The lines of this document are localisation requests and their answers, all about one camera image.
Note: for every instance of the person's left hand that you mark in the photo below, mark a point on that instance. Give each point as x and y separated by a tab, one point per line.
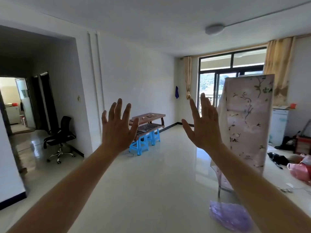
119	133

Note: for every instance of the person's right hand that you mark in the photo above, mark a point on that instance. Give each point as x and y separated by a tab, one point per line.
206	131

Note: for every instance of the person's left forearm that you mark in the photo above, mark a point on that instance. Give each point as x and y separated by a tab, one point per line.
73	191

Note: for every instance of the person's right forearm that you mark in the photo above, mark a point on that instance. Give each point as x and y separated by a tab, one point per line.
255	194

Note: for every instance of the blue plastic stool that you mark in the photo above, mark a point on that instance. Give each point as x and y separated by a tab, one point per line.
155	137
139	146

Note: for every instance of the brown wooden table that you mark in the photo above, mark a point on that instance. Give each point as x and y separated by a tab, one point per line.
148	116

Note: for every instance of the floral fabric wardrobe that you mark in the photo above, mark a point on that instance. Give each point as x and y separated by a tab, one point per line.
247	118

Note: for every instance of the blue hanging cloth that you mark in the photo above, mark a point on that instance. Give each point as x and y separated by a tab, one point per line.
177	92

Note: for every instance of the black office chair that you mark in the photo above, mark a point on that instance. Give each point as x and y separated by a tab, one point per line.
63	133

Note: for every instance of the beige curtain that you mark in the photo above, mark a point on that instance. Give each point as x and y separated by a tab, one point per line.
187	75
278	65

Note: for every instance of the black framed glass door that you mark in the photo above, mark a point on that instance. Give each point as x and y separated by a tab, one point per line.
232	61

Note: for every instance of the dark wooden door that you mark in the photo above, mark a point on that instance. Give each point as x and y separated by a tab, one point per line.
49	101

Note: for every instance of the black cloth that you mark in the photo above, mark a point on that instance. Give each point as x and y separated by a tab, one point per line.
278	158

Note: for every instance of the black bag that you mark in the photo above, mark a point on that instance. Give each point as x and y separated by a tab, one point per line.
285	143

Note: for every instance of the purple plastic bag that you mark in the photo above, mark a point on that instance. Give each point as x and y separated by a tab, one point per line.
230	215

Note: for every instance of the small orange container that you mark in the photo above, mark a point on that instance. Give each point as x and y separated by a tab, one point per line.
293	106

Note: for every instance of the red box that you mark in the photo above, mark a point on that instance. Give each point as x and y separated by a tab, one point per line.
303	145

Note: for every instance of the round white ceiling lamp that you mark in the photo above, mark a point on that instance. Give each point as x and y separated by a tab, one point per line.
214	29

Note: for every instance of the pink plastic bag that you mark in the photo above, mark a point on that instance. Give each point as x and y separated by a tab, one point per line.
300	171

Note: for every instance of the white kitchen appliance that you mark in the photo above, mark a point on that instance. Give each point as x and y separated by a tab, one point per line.
12	115

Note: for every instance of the thin white ceiling conduit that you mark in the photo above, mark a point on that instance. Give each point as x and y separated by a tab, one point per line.
267	14

